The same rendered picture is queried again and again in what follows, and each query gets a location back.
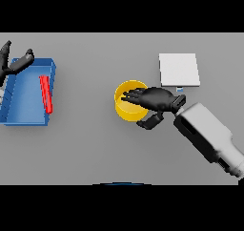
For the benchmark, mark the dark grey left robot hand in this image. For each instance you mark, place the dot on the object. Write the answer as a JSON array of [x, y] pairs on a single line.
[[17, 64]]

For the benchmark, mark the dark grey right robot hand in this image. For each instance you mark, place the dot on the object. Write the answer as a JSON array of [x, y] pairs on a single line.
[[155, 98]]

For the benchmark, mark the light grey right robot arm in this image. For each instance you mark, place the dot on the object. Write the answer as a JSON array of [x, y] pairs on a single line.
[[206, 133]]

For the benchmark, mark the yellow bowl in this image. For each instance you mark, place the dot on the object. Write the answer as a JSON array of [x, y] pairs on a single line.
[[128, 109]]

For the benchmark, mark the blue tray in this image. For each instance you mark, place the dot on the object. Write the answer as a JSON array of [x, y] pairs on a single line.
[[25, 94]]

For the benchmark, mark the red beaker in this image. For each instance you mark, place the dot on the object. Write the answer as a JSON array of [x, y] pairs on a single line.
[[46, 93]]

